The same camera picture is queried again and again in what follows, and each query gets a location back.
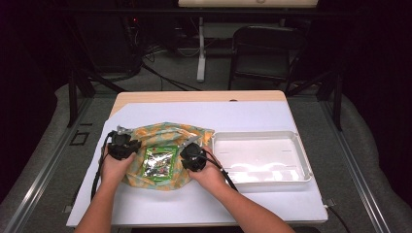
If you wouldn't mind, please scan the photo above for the white plastic tray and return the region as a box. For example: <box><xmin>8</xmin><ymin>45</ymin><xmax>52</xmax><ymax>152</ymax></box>
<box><xmin>211</xmin><ymin>130</ymin><xmax>314</xmax><ymax>192</ymax></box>

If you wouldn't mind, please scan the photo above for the left hand-held gripper cable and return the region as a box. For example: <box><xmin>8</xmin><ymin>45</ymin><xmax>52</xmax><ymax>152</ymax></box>
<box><xmin>89</xmin><ymin>130</ymin><xmax>117</xmax><ymax>202</ymax></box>

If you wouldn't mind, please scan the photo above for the orange print cloth bag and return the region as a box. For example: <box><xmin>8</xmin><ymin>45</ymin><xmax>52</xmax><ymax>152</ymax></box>
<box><xmin>120</xmin><ymin>121</ymin><xmax>216</xmax><ymax>192</ymax></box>

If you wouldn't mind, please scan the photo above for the black floor cable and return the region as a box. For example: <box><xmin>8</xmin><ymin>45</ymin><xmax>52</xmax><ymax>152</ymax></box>
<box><xmin>141</xmin><ymin>62</ymin><xmax>202</xmax><ymax>92</ymax></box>

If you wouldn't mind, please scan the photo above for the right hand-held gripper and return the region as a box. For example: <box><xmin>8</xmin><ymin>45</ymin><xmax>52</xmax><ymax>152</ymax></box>
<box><xmin>179</xmin><ymin>135</ymin><xmax>209</xmax><ymax>173</ymax></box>

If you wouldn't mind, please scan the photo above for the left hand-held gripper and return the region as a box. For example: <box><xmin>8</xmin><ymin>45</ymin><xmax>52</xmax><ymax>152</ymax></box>
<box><xmin>107</xmin><ymin>125</ymin><xmax>143</xmax><ymax>161</ymax></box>

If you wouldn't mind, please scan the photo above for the aluminium floor rail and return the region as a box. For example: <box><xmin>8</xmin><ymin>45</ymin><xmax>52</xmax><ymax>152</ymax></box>
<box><xmin>2</xmin><ymin>96</ymin><xmax>95</xmax><ymax>233</ymax></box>
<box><xmin>319</xmin><ymin>96</ymin><xmax>394</xmax><ymax>233</ymax></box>

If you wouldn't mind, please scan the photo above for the black cable at table edge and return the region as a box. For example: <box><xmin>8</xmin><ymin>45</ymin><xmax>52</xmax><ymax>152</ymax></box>
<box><xmin>324</xmin><ymin>203</ymin><xmax>352</xmax><ymax>233</ymax></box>

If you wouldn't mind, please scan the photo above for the person's left hand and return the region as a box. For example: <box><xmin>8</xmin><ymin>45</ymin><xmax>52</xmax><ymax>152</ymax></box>
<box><xmin>100</xmin><ymin>145</ymin><xmax>138</xmax><ymax>189</ymax></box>

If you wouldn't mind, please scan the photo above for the black folding chair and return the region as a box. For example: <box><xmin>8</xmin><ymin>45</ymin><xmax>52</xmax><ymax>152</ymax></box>
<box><xmin>227</xmin><ymin>24</ymin><xmax>309</xmax><ymax>93</ymax></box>

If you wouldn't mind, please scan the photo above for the green snack packet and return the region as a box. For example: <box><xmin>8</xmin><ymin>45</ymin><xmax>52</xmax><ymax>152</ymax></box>
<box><xmin>141</xmin><ymin>145</ymin><xmax>180</xmax><ymax>183</ymax></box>

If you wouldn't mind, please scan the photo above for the right hand-held gripper cable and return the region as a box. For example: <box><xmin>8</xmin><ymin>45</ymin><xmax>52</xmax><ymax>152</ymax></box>
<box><xmin>202</xmin><ymin>150</ymin><xmax>239</xmax><ymax>193</ymax></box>

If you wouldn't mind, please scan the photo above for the wooden table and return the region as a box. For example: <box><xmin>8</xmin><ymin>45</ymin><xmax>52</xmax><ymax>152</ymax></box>
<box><xmin>66</xmin><ymin>90</ymin><xmax>328</xmax><ymax>228</ymax></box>

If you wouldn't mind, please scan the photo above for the person's right hand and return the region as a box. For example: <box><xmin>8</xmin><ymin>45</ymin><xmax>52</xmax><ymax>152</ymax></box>
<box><xmin>187</xmin><ymin>145</ymin><xmax>228</xmax><ymax>192</ymax></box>

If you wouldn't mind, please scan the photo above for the white desk leg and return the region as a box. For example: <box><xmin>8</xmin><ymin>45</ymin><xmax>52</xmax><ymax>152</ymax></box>
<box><xmin>195</xmin><ymin>17</ymin><xmax>208</xmax><ymax>83</ymax></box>

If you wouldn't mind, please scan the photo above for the hand-held gripper cable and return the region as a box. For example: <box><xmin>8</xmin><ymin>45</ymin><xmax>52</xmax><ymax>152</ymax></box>
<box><xmin>202</xmin><ymin>150</ymin><xmax>239</xmax><ymax>193</ymax></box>
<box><xmin>89</xmin><ymin>130</ymin><xmax>117</xmax><ymax>202</ymax></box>

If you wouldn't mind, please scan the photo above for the black metal stand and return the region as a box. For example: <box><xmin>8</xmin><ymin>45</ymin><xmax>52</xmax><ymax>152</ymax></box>
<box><xmin>285</xmin><ymin>64</ymin><xmax>345</xmax><ymax>132</ymax></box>
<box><xmin>65</xmin><ymin>16</ymin><xmax>128</xmax><ymax>128</ymax></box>

